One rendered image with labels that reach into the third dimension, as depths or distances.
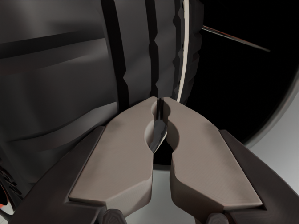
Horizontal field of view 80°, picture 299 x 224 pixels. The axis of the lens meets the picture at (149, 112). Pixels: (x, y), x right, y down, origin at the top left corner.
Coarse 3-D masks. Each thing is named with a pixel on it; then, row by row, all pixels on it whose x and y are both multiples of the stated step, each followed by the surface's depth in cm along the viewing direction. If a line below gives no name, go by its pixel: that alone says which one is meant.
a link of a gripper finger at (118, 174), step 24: (120, 120) 9; (144, 120) 9; (96, 144) 8; (120, 144) 8; (144, 144) 8; (96, 168) 7; (120, 168) 7; (144, 168) 7; (72, 192) 6; (96, 192) 6; (120, 192) 6; (144, 192) 7
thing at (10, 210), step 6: (0, 186) 32; (0, 192) 30; (6, 192) 16; (0, 198) 29; (6, 198) 28; (0, 204) 27; (6, 204) 24; (12, 204) 18; (6, 210) 25; (12, 210) 20
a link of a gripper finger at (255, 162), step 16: (240, 144) 8; (240, 160) 7; (256, 160) 7; (256, 176) 7; (272, 176) 7; (256, 192) 6; (272, 192) 6; (288, 192) 6; (256, 208) 6; (272, 208) 6; (288, 208) 6
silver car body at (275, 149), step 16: (288, 112) 30; (272, 128) 32; (288, 128) 31; (256, 144) 35; (272, 144) 33; (288, 144) 32; (272, 160) 35; (288, 160) 33; (160, 176) 56; (288, 176) 35; (160, 192) 60; (144, 208) 71; (160, 208) 65; (176, 208) 59
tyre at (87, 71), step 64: (0, 0) 5; (64, 0) 7; (128, 0) 9; (192, 0) 18; (0, 64) 6; (64, 64) 7; (128, 64) 11; (192, 64) 22; (0, 128) 7; (64, 128) 8
